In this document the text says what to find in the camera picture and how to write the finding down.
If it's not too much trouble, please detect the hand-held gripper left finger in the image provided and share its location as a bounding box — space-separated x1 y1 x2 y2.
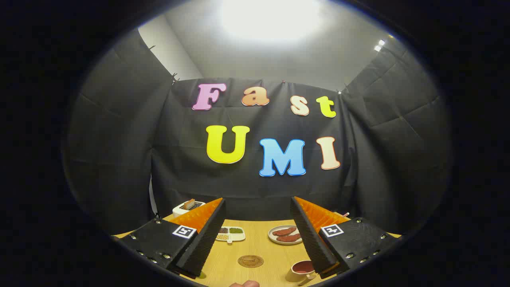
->
113 197 227 278

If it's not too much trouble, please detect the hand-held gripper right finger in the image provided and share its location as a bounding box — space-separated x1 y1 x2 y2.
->
290 196 404 279

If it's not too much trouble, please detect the cream cup with wooden handle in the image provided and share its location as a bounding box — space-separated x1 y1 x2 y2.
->
285 260 319 286

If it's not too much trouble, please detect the round cork coaster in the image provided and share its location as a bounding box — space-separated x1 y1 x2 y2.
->
237 255 264 268

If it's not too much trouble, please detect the white divided bean dish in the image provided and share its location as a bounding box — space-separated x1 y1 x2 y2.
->
216 226 246 244

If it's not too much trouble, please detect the white oval plate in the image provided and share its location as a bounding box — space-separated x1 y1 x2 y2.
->
268 225 303 245

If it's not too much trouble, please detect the white toaster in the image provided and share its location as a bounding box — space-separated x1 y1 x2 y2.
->
173 201 206 218

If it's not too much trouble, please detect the wooden table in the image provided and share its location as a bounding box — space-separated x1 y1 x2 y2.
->
115 214 402 287

